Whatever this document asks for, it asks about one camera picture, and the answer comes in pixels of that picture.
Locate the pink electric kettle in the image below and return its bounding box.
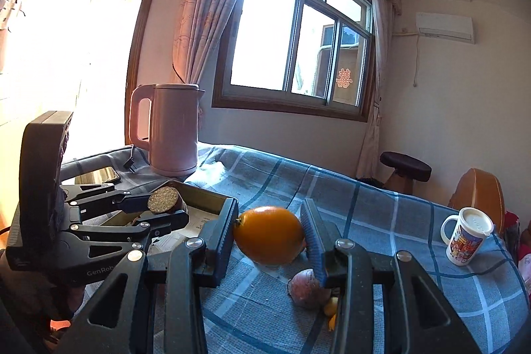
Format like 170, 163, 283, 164
128, 83, 206, 177

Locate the white air conditioner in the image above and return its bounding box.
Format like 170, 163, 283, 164
416, 12, 476, 44

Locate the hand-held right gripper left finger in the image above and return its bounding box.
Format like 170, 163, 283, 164
54, 198, 240, 354

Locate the pink tin box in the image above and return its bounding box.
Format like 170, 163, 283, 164
102, 180, 240, 255

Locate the dark round stool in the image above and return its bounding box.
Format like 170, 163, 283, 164
379, 151, 432, 197

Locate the red pink cloth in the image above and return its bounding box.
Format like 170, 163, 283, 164
508, 213, 531, 297

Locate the printed paper sheet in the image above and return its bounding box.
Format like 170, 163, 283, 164
153, 213, 220, 251

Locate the black kettle plug cable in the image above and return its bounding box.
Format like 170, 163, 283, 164
123, 144, 139, 174

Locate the brown framed window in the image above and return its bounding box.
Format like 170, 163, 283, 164
211, 0, 376, 123

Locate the white printed mug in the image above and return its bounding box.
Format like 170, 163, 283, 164
440, 207, 494, 267

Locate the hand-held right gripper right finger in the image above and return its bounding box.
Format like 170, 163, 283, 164
299, 198, 484, 354

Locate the gold smartphone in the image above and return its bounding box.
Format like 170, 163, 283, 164
74, 167, 122, 185

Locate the purple passion fruit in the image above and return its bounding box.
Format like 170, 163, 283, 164
288, 268, 333, 311

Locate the blue plaid tablecloth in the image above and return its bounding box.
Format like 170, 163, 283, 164
58, 142, 531, 354

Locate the round sesame pastry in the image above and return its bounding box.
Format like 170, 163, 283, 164
147, 186, 184, 214

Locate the orange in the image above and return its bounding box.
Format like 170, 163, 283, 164
232, 206, 305, 266

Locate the white air conditioner cable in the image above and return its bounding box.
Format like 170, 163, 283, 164
392, 28, 419, 88

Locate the pink patterned curtain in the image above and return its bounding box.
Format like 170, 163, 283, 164
172, 0, 270, 87
357, 0, 395, 180

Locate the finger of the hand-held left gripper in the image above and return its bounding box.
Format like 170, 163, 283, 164
68, 209, 190, 245
61, 182, 152, 219

